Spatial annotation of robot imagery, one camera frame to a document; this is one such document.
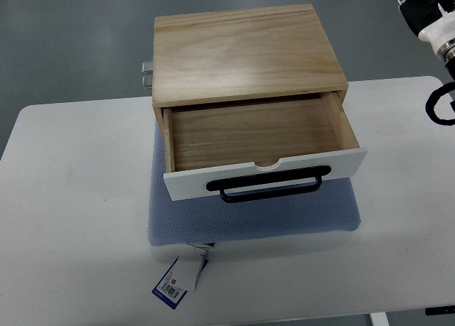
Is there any lower metal table clamp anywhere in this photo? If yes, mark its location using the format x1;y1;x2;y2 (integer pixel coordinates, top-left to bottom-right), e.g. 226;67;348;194
142;75;153;89

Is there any upper metal table clamp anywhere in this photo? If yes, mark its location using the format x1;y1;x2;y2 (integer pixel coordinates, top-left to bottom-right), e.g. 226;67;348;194
141;61;153;74

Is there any metal table clamp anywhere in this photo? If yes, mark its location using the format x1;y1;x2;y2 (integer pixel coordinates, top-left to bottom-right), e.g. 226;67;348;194
141;61;153;74
142;75;153;89

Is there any white top drawer black handle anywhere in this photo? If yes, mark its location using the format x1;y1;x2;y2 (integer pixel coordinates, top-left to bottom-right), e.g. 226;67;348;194
161;92;367;202

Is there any blue white product tag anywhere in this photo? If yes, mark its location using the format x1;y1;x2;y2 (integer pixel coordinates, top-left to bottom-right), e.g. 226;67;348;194
152;243;215;310

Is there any white table leg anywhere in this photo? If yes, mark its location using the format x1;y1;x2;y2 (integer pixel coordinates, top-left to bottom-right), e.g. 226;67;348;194
369;312;390;326

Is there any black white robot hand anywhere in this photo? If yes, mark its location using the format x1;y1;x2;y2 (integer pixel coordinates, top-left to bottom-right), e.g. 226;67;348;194
396;0;454;63

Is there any blue mesh cushion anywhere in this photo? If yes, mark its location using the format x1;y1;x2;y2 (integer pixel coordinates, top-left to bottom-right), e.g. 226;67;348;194
148;130;361;246

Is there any wooden drawer cabinet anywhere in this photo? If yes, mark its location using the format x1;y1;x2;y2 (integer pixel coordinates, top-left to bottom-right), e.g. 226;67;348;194
151;4;349;173

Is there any black bar at table edge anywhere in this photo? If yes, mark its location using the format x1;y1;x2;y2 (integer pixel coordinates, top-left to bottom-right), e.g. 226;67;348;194
425;305;455;316

